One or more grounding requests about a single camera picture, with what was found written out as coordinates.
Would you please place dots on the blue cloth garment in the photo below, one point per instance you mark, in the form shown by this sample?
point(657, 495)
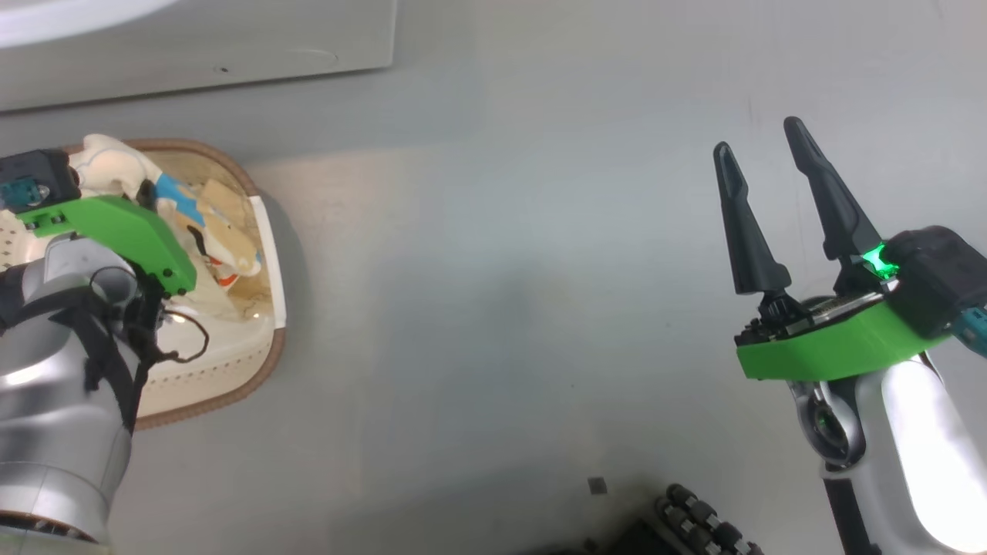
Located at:
point(173, 193)

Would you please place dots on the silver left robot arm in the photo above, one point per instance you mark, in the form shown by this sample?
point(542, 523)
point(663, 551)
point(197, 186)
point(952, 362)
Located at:
point(54, 416)

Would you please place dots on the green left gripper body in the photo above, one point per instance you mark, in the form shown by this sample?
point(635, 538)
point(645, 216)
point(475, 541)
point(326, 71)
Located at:
point(123, 223)

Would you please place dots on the cream printed garment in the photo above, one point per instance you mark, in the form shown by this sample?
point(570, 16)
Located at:
point(108, 162)

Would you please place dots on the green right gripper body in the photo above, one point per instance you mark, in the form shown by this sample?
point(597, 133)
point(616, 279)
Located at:
point(833, 347)

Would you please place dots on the round washer filter cover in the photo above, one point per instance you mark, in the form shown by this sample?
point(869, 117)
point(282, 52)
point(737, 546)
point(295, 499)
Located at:
point(270, 62)

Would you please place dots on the black ribbed robot base wheel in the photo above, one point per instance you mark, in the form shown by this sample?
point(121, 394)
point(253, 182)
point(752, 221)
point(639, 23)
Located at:
point(702, 516)

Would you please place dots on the cream perforated laundry basket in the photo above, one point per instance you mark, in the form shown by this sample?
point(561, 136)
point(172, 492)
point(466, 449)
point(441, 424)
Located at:
point(231, 362)

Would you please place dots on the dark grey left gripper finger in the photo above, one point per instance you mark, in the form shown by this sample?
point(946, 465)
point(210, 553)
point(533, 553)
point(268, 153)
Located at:
point(146, 194)

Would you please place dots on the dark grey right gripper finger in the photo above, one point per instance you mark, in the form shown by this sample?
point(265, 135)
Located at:
point(837, 208)
point(748, 231)

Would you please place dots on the white front-load washing machine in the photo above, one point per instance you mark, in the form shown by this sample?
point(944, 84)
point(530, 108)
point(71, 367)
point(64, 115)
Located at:
point(193, 46)

